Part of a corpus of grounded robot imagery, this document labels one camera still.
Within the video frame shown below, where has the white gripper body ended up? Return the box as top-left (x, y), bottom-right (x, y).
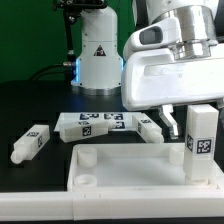
top-left (121, 46), bottom-right (224, 111)

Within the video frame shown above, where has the white desk top tray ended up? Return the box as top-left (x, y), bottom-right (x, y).
top-left (67, 143), bottom-right (224, 192)

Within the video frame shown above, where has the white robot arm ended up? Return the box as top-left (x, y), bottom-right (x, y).
top-left (71, 0), bottom-right (224, 137)

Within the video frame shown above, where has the white marker sheet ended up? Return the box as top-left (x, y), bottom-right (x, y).
top-left (54, 112), bottom-right (145, 132)

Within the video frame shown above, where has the white L-shaped fence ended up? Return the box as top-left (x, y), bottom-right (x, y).
top-left (0, 187), bottom-right (224, 221)

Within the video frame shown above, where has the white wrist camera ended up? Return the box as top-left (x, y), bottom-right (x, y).
top-left (123, 18), bottom-right (181, 60)

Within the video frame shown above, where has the black cable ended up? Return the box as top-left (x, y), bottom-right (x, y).
top-left (29, 61), bottom-right (77, 82)

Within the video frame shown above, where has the black camera stand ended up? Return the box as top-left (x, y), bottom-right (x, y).
top-left (52, 0), bottom-right (107, 62)

